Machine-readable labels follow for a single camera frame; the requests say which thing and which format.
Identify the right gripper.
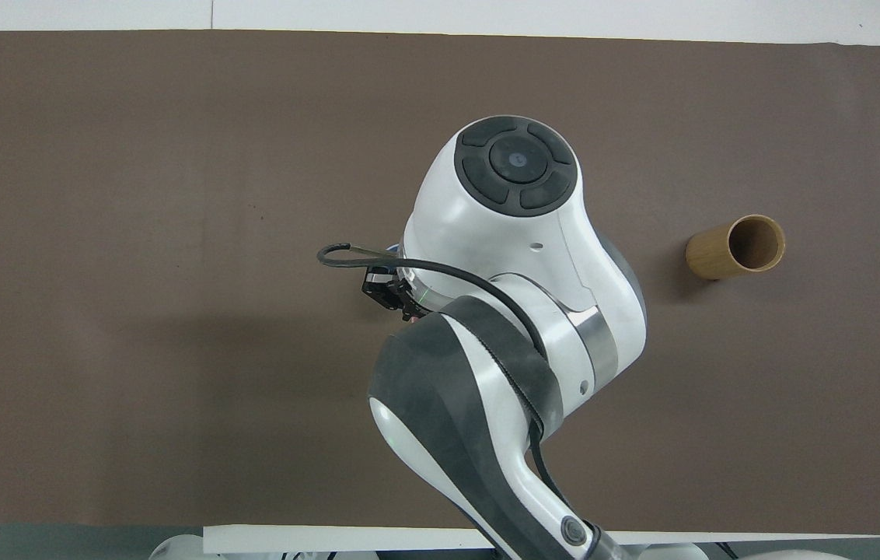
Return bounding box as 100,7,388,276
361,267,432,322

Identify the bamboo cup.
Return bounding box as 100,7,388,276
685,214,787,282

